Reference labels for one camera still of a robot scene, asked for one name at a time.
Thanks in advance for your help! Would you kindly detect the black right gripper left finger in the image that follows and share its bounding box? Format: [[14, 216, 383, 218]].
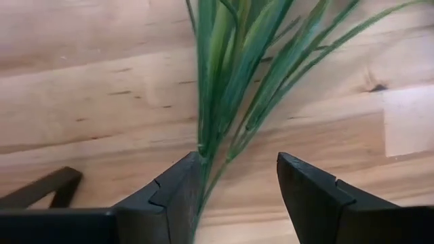
[[113, 151, 201, 244]]

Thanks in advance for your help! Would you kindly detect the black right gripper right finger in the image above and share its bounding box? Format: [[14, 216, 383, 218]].
[[276, 151, 401, 244]]

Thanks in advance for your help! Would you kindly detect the blue artificial flower bunch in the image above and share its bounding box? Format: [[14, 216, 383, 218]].
[[184, 0, 431, 240]]

